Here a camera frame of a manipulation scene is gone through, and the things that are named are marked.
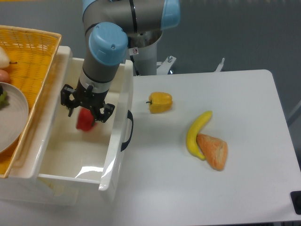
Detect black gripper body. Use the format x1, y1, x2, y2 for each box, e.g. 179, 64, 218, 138
73, 81, 108, 110

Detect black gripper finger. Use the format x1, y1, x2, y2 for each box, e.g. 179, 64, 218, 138
60, 84, 78, 117
90, 103, 115, 127

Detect red bell pepper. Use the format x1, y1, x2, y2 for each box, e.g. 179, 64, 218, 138
76, 108, 97, 132

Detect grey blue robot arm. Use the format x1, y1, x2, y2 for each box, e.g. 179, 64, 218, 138
61, 0, 181, 122

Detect white upper drawer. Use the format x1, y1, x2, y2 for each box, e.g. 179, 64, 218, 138
38, 60, 134, 193

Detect yellow bell pepper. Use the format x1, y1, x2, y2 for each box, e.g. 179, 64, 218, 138
147, 92, 173, 113

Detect white drawer cabinet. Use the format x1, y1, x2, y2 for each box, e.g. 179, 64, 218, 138
0, 47, 116, 205

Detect yellow woven basket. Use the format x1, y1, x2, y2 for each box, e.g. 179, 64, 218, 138
0, 25, 62, 178

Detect grey ribbed plate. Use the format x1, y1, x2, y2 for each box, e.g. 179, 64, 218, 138
0, 82, 29, 152

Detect green grapes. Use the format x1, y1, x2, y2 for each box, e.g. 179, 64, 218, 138
0, 85, 9, 109

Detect pink peach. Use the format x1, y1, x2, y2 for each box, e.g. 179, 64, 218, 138
0, 69, 11, 84

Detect white pear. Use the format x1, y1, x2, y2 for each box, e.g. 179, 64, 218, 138
0, 47, 17, 69

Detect yellow banana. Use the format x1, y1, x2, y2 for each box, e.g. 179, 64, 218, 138
186, 111, 213, 161

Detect orange bread wedge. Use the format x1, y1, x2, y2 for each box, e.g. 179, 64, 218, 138
196, 134, 228, 171

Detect black corner device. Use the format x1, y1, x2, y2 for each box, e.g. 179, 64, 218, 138
290, 191, 301, 215

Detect black drawer handle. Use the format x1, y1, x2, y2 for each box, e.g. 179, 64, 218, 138
121, 110, 134, 151

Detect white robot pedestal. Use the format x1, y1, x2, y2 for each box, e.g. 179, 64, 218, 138
127, 30, 176, 76

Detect white table bracket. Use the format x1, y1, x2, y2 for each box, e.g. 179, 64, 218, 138
214, 57, 225, 73

